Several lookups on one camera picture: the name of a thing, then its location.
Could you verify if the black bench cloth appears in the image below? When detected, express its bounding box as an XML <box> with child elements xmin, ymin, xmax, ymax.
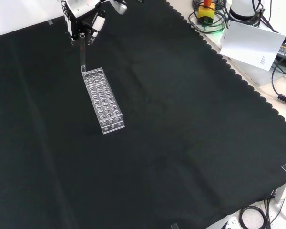
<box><xmin>0</xmin><ymin>0</ymin><xmax>286</xmax><ymax>229</ymax></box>

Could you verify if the white power strip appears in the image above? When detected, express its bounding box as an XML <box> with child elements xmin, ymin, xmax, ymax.
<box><xmin>218</xmin><ymin>216</ymin><xmax>239</xmax><ymax>229</ymax></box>

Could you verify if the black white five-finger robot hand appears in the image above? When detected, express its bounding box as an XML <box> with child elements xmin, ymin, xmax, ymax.
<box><xmin>61</xmin><ymin>0</ymin><xmax>107</xmax><ymax>46</ymax></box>

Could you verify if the yellow stop button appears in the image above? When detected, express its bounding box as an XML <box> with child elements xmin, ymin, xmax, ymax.
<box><xmin>197</xmin><ymin>0</ymin><xmax>216</xmax><ymax>24</ymax></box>

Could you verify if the clear glass test tube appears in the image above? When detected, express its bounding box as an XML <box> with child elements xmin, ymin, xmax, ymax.
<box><xmin>79</xmin><ymin>33</ymin><xmax>87</xmax><ymax>73</ymax></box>

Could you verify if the clear plastic test tube rack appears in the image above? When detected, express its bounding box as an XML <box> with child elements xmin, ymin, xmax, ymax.
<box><xmin>82</xmin><ymin>67</ymin><xmax>126</xmax><ymax>135</ymax></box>

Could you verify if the looped black cable bundle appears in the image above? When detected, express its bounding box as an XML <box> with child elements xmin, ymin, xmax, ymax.
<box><xmin>238</xmin><ymin>206</ymin><xmax>269</xmax><ymax>229</ymax></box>

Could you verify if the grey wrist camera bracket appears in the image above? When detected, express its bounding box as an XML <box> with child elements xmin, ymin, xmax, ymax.
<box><xmin>109</xmin><ymin>0</ymin><xmax>128</xmax><ymax>15</ymax></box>

